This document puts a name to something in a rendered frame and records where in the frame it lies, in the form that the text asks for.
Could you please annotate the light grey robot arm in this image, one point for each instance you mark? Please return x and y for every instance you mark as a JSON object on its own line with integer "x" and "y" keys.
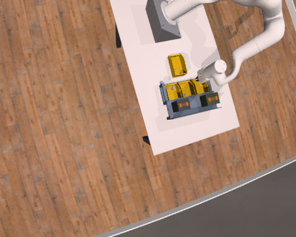
{"x": 274, "y": 28}

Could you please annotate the dark grey metal shelf rack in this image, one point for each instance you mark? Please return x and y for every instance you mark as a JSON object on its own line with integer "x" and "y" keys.
{"x": 194, "y": 101}

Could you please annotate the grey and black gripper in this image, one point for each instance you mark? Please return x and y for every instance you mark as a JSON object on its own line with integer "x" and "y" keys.
{"x": 201, "y": 78}

